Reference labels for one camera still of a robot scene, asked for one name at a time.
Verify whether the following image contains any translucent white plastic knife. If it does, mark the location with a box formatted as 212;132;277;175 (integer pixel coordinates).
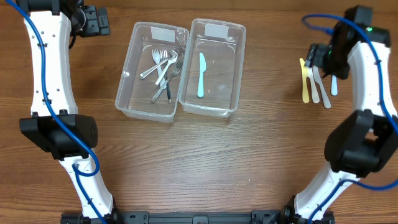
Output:
312;66;331;109

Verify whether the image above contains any yellow plastic knife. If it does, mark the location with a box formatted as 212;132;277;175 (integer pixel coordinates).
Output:
299;58;310;103

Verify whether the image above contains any clear plastic right container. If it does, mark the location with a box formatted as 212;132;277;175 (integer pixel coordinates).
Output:
178;19;246;119

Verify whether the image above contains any cream plastic knife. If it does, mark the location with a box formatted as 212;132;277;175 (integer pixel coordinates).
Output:
308;68;320;103

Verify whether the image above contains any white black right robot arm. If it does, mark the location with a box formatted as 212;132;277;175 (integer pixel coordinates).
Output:
279;5;397;223

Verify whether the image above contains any small white plastic fork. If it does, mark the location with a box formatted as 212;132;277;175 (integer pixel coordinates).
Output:
152;49;162;76

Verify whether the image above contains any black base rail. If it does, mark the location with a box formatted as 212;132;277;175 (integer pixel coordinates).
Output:
60;210;335;224

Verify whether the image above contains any clear plastic container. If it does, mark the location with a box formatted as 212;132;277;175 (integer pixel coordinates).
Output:
178;19;246;119
115;22;189;123

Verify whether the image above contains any clear plastic left container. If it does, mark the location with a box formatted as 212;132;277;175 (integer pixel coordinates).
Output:
115;22;189;123

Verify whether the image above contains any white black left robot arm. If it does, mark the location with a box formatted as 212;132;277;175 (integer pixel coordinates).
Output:
9;0;125;223

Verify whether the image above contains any black handled fork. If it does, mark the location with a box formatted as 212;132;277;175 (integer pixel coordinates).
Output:
165;74;172;104

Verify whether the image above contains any mint green plastic knife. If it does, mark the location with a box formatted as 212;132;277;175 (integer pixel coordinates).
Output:
197;52;206;98

